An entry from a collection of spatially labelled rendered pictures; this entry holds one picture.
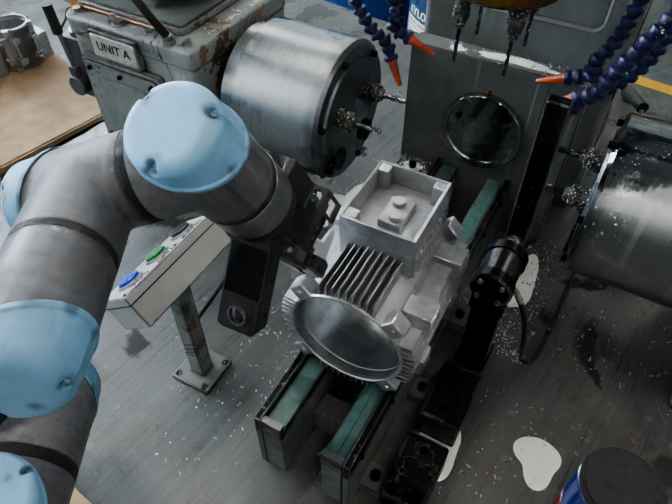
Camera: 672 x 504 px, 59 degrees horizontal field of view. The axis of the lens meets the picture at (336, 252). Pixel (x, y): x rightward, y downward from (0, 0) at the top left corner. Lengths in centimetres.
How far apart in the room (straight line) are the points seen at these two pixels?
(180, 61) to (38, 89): 211
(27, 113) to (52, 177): 250
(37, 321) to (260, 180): 19
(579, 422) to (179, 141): 77
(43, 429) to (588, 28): 98
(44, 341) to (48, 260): 6
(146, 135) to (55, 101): 258
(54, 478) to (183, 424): 27
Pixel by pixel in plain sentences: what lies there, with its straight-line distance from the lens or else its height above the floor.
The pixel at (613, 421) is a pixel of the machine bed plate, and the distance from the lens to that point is 103.
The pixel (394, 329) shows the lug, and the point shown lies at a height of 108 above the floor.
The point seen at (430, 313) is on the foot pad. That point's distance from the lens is 71.
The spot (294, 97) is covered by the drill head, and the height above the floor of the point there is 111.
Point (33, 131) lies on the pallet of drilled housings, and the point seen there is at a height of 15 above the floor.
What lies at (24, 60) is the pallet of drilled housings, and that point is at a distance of 325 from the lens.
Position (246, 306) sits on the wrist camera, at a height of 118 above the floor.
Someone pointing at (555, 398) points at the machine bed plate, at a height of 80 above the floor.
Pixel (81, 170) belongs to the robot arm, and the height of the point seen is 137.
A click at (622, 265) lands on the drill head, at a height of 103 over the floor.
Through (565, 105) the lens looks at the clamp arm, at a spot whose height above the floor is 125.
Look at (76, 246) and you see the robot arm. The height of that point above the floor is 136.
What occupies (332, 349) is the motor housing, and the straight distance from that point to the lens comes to 83.
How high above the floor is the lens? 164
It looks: 47 degrees down
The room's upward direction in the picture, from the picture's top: straight up
